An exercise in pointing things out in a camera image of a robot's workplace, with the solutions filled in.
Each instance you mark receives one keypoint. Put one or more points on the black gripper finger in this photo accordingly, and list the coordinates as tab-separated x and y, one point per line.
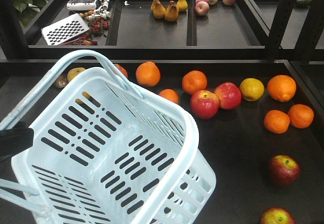
16	140

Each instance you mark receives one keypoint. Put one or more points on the light blue plastic basket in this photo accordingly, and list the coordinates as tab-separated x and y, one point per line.
106	150

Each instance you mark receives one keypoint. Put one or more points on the white perforated board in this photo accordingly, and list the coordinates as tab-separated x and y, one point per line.
64	30

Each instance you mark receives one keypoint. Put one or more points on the red apple pair left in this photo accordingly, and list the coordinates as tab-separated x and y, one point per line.
204	104

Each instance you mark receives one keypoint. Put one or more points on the red apple pair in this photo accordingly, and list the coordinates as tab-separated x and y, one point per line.
204	104
229	95

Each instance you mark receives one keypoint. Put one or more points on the red apple pair right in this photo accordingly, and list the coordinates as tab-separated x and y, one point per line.
229	95

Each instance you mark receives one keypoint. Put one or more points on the yellow round fruit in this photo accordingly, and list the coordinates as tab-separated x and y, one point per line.
251	89

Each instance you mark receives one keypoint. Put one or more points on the black wooden produce stand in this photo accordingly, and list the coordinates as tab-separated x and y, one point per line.
228	46

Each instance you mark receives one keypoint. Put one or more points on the small orange left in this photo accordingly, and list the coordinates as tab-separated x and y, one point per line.
276	121

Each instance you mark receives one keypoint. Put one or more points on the small orange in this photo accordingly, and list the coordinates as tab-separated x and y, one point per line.
276	121
301	116

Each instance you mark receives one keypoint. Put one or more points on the dark red apple front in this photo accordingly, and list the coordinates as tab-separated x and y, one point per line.
276	215

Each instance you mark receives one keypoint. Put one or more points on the dark red apple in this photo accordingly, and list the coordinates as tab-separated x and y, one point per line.
283	170
276	215

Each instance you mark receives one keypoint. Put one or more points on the dark red apple middle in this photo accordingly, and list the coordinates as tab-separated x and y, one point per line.
283	170

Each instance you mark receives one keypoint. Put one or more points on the large orange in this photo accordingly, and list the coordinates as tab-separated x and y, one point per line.
282	87

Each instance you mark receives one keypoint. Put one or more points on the small orange right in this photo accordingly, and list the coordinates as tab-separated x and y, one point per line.
301	116

